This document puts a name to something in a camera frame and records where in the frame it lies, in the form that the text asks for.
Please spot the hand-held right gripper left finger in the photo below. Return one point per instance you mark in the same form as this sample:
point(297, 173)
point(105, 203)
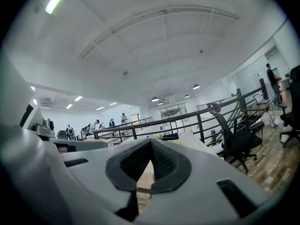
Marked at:
point(93, 167)

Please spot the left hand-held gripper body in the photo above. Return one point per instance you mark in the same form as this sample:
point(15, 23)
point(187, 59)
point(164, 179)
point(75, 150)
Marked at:
point(14, 95)

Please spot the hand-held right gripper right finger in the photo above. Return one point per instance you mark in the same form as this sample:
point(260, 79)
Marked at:
point(201, 172)

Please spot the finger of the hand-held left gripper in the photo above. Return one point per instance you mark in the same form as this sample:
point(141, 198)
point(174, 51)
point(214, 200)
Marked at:
point(82, 143)

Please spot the black placemat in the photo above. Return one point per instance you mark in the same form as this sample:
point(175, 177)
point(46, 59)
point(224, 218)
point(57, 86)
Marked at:
point(170, 137)

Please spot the black mesh office chair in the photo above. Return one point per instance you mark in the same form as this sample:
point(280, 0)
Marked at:
point(234, 135)

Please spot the yellow artificial flower bouquet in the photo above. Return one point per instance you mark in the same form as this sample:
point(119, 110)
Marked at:
point(158, 137)

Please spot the distant black metal railing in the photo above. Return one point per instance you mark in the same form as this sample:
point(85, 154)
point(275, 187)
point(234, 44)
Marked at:
point(145, 119)

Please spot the open laptop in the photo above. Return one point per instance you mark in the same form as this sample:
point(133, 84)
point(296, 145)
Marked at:
point(259, 99)

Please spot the long ceiling light strip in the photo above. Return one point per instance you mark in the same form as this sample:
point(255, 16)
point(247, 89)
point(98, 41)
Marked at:
point(55, 0)

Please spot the grey fisheye camera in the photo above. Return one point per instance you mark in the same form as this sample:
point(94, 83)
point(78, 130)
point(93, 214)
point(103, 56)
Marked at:
point(49, 126)

